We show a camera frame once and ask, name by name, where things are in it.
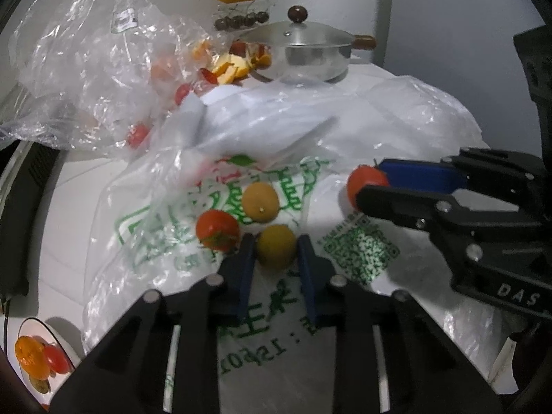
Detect silver pot with lid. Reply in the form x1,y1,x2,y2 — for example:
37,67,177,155
239,5,377,85

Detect orange mandarin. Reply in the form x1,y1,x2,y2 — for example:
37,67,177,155
14,335,47,377

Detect white printed plastic bag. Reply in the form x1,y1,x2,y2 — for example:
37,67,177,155
82,75,518,414

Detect white plate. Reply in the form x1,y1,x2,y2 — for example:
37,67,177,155
9,317,82,410

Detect induction cooker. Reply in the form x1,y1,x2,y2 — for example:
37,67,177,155
0,140,59,298

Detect fruit peels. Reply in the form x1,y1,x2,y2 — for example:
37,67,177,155
192,39,272,86

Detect clear glass stand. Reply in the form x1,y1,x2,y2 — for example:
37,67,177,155
216,0,274,20

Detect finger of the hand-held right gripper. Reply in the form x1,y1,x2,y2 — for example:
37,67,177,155
375,147,552,208
356,185,552,315

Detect clear plastic bag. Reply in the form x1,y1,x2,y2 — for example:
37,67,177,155
0,0,242,160

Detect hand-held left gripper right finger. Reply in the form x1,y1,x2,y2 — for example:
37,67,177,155
297,233,505,414

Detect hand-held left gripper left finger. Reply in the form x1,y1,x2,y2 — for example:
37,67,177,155
49,233,256,414

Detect string of dark beads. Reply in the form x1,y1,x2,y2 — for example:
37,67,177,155
214,12,268,32

